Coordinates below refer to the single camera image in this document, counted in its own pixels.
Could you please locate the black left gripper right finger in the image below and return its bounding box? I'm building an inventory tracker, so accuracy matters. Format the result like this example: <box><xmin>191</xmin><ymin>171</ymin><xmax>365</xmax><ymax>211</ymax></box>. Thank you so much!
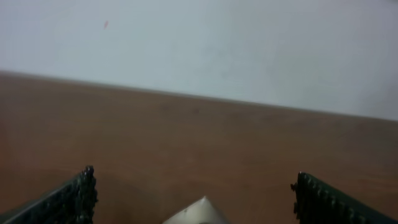
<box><xmin>290</xmin><ymin>172</ymin><xmax>397</xmax><ymax>224</ymax></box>

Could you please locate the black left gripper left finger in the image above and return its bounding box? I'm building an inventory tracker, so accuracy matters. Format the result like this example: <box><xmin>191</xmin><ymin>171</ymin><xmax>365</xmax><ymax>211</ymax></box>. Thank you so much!
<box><xmin>1</xmin><ymin>166</ymin><xmax>98</xmax><ymax>224</ymax></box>

